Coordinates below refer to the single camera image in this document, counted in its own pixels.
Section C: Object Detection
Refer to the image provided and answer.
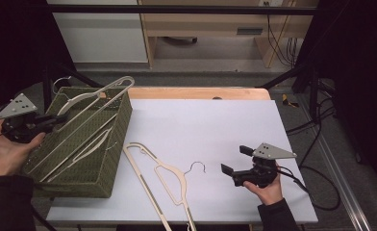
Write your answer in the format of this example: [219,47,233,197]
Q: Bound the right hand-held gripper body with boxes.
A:
[232,142,298,190]

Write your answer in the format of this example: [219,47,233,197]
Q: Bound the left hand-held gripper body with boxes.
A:
[0,92,45,144]

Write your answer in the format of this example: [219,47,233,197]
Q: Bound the beige clothes hanger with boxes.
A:
[122,141,208,231]
[43,113,120,184]
[25,75,136,177]

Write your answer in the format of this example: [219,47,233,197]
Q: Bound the green woven basket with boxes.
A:
[20,85,134,199]

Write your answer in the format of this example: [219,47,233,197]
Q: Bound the person's right hand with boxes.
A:
[241,163,285,207]

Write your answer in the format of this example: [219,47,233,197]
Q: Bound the person's left hand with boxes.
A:
[0,118,47,178]

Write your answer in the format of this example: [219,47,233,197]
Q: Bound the white sheet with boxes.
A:
[45,98,319,224]

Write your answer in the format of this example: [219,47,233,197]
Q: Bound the black stand leg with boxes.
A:
[256,63,321,120]
[41,60,110,114]

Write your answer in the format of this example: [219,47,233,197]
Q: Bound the yellow and black tool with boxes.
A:
[280,93,300,109]

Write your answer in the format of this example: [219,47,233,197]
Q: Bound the wooden table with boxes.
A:
[126,87,272,101]

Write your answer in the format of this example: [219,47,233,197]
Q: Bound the white cabinet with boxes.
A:
[46,0,149,64]

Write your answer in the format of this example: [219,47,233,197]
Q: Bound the light wooden desk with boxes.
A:
[137,0,319,69]

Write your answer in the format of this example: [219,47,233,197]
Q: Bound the right hand-held gripper cable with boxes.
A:
[276,165,342,212]

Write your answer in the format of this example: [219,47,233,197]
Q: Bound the aluminium rail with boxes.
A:
[295,95,374,231]

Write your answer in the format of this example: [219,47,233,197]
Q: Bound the black floor cables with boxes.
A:
[285,95,338,167]

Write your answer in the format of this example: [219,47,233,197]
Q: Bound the black hanging cables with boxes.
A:
[263,1,304,69]

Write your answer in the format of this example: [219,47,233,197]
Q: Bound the black horizontal frame bar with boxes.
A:
[46,4,319,15]

